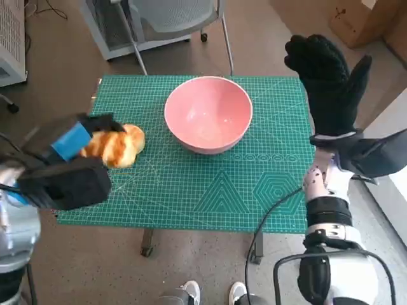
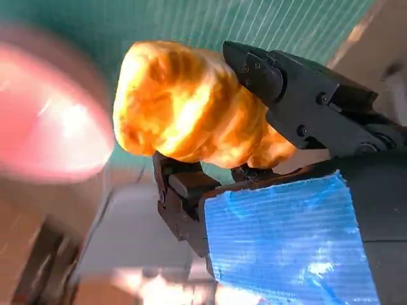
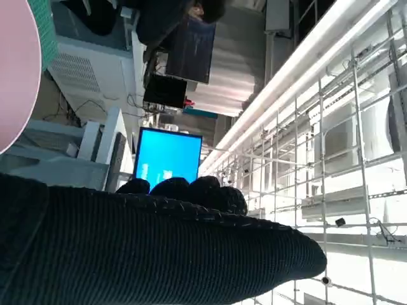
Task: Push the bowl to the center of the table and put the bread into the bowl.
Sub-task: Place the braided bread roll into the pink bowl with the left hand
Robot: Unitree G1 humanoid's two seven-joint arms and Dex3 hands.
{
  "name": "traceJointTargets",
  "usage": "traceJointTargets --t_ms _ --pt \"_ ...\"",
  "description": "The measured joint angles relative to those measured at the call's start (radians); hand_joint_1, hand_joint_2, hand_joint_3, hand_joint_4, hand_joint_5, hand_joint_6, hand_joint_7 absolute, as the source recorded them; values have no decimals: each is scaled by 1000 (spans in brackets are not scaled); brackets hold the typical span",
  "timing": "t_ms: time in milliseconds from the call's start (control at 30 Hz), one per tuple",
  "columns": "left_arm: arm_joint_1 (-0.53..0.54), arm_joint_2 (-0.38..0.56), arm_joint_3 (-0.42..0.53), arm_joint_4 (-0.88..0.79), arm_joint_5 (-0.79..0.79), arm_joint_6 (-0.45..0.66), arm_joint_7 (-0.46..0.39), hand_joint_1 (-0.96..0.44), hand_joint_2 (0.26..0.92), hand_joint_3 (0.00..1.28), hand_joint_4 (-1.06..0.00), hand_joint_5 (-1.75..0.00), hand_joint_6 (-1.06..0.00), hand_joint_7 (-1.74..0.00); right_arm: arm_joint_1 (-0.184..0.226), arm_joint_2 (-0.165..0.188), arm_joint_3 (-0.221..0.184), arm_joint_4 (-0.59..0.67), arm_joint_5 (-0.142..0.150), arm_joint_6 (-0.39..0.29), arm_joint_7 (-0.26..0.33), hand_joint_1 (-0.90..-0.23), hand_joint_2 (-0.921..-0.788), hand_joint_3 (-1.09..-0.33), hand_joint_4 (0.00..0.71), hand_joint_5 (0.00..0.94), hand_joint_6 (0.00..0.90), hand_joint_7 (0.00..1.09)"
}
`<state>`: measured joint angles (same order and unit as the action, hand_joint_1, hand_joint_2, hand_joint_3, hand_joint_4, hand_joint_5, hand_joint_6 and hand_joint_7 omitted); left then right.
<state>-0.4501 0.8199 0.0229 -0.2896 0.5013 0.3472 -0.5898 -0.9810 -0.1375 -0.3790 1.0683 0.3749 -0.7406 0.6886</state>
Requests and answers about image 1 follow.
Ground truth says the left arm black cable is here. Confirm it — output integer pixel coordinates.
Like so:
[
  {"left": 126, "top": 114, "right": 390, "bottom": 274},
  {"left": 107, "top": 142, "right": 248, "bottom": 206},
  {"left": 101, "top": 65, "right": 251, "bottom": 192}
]
[{"left": 25, "top": 262, "right": 38, "bottom": 305}]

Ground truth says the long striped toy bread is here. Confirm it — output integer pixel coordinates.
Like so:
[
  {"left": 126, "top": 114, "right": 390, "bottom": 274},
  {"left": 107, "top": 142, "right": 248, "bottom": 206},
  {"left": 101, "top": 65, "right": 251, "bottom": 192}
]
[{"left": 79, "top": 130, "right": 136, "bottom": 168}]

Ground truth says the white desk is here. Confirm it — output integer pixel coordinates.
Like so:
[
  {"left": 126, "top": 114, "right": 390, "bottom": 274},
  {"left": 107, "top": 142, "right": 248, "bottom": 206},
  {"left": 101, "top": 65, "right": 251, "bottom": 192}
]
[{"left": 362, "top": 91, "right": 407, "bottom": 248}]

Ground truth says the green cutting mat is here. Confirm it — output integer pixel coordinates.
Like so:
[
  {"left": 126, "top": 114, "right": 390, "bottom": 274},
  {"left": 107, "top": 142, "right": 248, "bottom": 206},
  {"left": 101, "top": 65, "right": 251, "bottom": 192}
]
[{"left": 56, "top": 75, "right": 314, "bottom": 234}]

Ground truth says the black floor cable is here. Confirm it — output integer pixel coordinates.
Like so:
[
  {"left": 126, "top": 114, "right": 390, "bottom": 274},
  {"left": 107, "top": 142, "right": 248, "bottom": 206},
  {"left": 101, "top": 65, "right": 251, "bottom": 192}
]
[{"left": 44, "top": 0, "right": 66, "bottom": 17}]

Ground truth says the grey table leg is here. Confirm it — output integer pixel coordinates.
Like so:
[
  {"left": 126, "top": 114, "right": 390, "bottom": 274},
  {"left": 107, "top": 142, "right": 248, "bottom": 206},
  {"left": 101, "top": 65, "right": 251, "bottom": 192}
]
[
  {"left": 251, "top": 233, "right": 265, "bottom": 264},
  {"left": 141, "top": 229, "right": 154, "bottom": 257}
]

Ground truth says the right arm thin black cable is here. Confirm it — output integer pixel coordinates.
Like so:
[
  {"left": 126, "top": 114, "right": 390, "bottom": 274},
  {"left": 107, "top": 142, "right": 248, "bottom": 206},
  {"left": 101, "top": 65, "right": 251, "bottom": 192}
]
[{"left": 244, "top": 186, "right": 305, "bottom": 296}]

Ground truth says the left bare black robot hand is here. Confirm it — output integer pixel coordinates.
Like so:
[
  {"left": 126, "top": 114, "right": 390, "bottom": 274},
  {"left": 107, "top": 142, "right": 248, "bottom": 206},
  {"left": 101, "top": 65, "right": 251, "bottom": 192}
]
[{"left": 22, "top": 112, "right": 128, "bottom": 165}]

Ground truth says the right black gloved robot hand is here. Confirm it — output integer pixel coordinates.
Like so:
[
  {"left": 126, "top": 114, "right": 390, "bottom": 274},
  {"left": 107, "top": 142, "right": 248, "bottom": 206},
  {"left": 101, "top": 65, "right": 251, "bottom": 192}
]
[{"left": 284, "top": 34, "right": 373, "bottom": 138}]

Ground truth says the black office chair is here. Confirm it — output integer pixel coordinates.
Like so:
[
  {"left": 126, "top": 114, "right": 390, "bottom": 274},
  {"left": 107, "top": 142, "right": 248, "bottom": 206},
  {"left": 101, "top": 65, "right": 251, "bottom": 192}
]
[{"left": 0, "top": 93, "right": 20, "bottom": 114}]

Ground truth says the grey mesh chair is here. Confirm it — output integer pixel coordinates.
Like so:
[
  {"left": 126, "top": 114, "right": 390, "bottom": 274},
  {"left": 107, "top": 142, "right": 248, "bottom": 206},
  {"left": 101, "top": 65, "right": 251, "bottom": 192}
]
[{"left": 120, "top": 0, "right": 235, "bottom": 76}]

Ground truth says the white perforated appliance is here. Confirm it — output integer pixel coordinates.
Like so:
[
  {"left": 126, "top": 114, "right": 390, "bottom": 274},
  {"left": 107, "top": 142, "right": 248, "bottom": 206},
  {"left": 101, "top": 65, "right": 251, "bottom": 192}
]
[{"left": 0, "top": 0, "right": 28, "bottom": 87}]

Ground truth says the left black wrist camera box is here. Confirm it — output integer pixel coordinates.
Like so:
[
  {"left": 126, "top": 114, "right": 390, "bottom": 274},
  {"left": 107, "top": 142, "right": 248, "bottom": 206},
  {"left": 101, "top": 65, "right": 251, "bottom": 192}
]
[{"left": 17, "top": 156, "right": 112, "bottom": 211}]

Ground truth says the cardboard box with print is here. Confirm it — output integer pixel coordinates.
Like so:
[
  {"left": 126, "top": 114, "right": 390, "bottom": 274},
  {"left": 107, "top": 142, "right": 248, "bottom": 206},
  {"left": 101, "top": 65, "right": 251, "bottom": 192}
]
[{"left": 330, "top": 0, "right": 392, "bottom": 49}]

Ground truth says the right black wrist camera box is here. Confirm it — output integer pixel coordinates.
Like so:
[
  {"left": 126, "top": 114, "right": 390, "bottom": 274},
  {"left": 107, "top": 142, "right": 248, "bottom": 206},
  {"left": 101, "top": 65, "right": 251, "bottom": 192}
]
[{"left": 335, "top": 128, "right": 407, "bottom": 177}]

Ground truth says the plain cardboard box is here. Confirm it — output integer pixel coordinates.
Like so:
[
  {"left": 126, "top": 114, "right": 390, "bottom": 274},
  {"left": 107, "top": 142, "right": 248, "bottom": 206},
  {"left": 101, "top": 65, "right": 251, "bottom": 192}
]
[{"left": 383, "top": 12, "right": 407, "bottom": 64}]

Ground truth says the pink bowl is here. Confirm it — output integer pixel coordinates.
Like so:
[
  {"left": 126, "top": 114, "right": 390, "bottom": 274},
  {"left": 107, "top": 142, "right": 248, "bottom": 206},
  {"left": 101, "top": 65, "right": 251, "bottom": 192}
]
[{"left": 163, "top": 76, "right": 254, "bottom": 156}]

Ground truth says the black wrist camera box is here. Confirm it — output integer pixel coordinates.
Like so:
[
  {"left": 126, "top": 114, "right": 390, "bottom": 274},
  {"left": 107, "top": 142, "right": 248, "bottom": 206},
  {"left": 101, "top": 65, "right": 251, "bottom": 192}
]
[
  {"left": 17, "top": 156, "right": 112, "bottom": 211},
  {"left": 335, "top": 128, "right": 407, "bottom": 177}
]

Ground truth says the right arm looped black cable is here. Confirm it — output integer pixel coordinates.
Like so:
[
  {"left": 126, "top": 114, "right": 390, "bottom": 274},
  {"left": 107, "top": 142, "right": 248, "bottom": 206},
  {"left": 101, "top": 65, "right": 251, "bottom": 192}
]
[{"left": 273, "top": 247, "right": 397, "bottom": 305}]

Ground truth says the round toy bread bun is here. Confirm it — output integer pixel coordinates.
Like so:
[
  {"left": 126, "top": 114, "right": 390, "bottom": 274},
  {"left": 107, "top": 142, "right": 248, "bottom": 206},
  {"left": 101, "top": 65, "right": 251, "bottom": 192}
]
[{"left": 122, "top": 123, "right": 146, "bottom": 158}]

